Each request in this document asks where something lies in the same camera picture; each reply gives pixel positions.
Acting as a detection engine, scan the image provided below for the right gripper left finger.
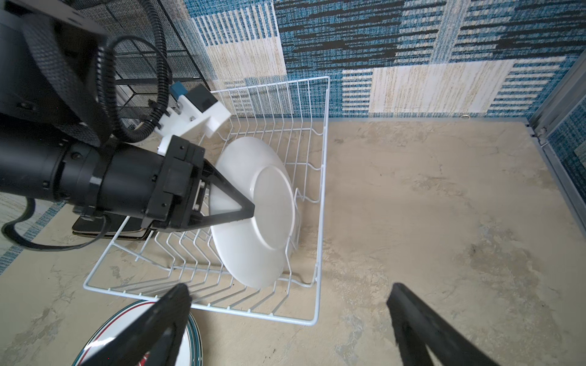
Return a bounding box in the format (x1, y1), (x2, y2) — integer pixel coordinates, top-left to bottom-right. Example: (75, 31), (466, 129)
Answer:
(77, 284), (192, 365)

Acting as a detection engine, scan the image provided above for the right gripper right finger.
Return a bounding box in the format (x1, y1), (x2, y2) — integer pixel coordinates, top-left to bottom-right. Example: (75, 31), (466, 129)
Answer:
(387, 283), (496, 365)

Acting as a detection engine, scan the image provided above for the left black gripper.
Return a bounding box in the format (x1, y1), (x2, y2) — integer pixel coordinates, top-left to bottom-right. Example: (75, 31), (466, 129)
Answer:
(142, 136), (255, 231)

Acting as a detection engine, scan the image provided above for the white round plate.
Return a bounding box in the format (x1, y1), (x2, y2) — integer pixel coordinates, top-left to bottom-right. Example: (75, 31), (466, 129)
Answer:
(211, 137), (295, 289)
(72, 300), (203, 366)

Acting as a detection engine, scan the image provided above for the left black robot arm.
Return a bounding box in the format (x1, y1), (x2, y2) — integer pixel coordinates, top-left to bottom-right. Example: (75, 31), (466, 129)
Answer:
(1, 1), (255, 231)

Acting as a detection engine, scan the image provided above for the black mesh shelf unit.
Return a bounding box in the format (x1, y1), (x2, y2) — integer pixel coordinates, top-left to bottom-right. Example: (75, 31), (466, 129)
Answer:
(66, 1), (208, 129)

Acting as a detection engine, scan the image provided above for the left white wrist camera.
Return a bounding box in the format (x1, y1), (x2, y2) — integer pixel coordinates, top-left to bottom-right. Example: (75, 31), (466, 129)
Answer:
(155, 82), (232, 156)

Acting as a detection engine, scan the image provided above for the white wire dish rack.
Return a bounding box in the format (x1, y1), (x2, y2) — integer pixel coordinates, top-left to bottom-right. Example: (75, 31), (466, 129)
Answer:
(83, 76), (331, 326)

